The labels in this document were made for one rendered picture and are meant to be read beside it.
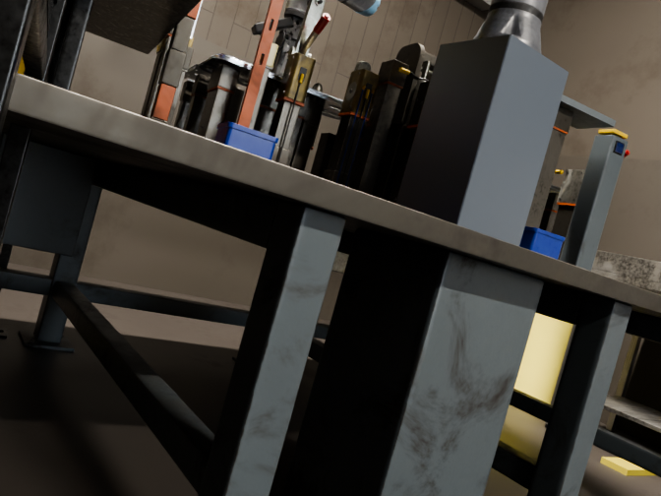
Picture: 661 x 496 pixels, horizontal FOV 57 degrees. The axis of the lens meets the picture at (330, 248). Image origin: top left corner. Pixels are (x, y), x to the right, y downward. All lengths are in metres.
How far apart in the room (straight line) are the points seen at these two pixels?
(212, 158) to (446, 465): 0.81
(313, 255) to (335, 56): 3.73
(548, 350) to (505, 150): 2.43
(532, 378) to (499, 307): 2.38
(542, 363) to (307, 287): 2.81
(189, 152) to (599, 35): 4.23
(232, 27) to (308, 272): 3.39
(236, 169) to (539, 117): 0.77
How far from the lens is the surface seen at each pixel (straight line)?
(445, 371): 1.22
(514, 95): 1.31
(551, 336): 3.62
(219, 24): 4.17
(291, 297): 0.90
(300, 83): 1.61
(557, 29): 5.07
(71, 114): 0.73
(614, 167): 2.02
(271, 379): 0.93
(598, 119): 1.92
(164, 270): 4.07
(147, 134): 0.75
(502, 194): 1.30
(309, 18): 1.69
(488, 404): 1.34
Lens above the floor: 0.62
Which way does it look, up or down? 1 degrees down
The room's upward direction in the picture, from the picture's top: 16 degrees clockwise
